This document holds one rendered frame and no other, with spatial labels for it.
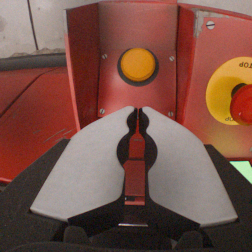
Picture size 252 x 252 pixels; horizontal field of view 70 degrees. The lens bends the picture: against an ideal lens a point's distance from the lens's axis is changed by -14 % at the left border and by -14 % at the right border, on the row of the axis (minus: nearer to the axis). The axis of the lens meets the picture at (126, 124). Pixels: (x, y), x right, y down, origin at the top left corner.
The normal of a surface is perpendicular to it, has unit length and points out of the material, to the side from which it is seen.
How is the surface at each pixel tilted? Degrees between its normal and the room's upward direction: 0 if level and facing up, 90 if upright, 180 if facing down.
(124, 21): 0
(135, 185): 90
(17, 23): 0
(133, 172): 90
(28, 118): 90
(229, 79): 0
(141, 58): 35
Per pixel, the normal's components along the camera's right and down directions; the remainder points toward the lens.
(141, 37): -0.07, 0.59
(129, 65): -0.06, 0.02
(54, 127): 0.00, -0.81
